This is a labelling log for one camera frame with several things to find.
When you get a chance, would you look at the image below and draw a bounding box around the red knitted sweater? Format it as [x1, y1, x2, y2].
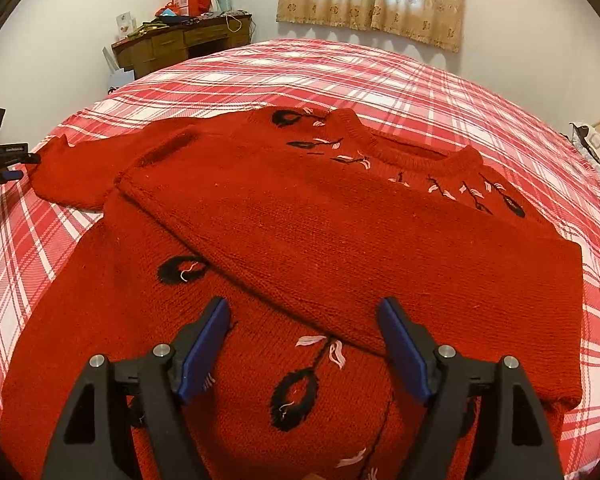
[0, 107, 586, 480]

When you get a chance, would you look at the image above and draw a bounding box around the white paper bag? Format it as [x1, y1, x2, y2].
[102, 46, 136, 95]

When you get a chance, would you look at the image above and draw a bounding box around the red plaid bed sheet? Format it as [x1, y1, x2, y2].
[0, 37, 600, 480]

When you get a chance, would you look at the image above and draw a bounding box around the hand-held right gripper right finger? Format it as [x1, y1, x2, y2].
[377, 296, 566, 480]

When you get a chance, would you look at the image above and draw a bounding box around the wooden desk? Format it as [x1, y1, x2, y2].
[111, 12, 253, 81]

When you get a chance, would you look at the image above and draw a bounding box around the red cardboard box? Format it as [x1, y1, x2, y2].
[172, 0, 213, 17]

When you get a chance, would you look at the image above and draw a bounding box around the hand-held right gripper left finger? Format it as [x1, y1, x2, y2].
[41, 296, 232, 480]

